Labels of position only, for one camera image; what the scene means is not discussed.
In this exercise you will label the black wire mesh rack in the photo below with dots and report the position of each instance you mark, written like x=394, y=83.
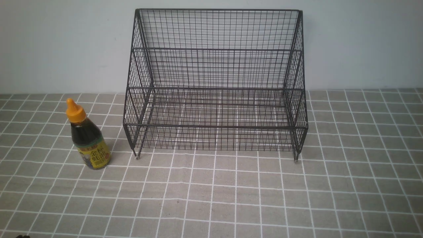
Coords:
x=216, y=79

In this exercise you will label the grey checked tablecloth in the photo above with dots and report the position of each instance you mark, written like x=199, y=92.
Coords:
x=359, y=175

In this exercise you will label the dark sauce bottle orange cap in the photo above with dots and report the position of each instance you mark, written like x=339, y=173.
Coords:
x=87, y=137

